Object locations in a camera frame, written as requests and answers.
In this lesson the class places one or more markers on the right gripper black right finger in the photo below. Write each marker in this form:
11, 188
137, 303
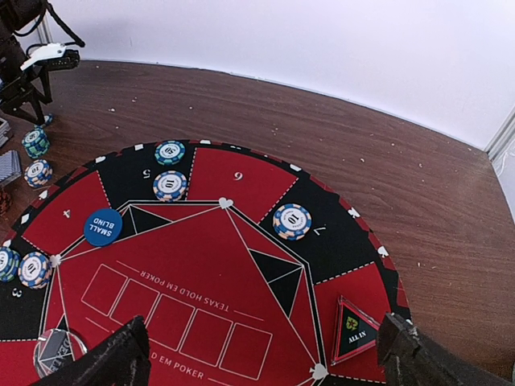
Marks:
409, 357

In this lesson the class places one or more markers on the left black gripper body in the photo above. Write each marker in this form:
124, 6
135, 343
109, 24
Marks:
22, 98

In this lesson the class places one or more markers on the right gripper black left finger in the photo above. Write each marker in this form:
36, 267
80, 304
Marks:
121, 359

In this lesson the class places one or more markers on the green white chip stack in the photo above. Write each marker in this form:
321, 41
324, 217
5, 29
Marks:
36, 143

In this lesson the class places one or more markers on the triangular all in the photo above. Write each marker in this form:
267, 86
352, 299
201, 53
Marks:
355, 332

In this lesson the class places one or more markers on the white chips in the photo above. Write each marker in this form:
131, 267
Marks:
291, 221
169, 185
35, 270

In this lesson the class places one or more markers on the blue small blind button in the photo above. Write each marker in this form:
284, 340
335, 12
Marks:
103, 227

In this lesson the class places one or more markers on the green chips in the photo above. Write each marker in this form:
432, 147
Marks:
169, 153
10, 260

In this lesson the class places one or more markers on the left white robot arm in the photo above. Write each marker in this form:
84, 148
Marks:
15, 15

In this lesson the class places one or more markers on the aluminium poker case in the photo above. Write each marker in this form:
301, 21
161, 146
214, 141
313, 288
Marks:
5, 132

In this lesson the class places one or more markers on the single green chip on table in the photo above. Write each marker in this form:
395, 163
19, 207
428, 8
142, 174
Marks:
48, 119

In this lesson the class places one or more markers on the blue playing card deck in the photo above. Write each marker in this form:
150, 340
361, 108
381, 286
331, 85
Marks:
10, 167

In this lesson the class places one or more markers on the red black chip stack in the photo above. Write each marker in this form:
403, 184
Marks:
5, 202

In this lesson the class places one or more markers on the round red black poker mat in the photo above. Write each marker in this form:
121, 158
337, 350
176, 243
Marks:
225, 299

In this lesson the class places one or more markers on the right aluminium frame post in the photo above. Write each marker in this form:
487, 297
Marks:
502, 138

